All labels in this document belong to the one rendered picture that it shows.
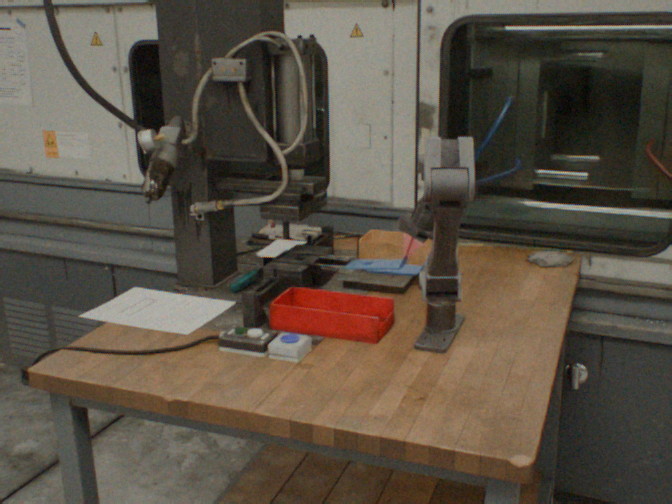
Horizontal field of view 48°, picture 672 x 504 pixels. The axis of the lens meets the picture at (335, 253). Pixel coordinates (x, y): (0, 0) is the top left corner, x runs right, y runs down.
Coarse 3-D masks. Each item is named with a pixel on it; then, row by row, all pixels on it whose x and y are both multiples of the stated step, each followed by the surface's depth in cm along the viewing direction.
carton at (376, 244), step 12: (360, 240) 208; (372, 240) 218; (384, 240) 216; (396, 240) 215; (360, 252) 207; (372, 252) 206; (384, 252) 205; (396, 252) 204; (420, 252) 201; (456, 252) 210; (420, 264) 202
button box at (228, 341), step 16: (208, 336) 160; (224, 336) 156; (240, 336) 156; (272, 336) 156; (48, 352) 160; (96, 352) 157; (112, 352) 155; (128, 352) 155; (144, 352) 155; (160, 352) 156; (240, 352) 155; (256, 352) 154
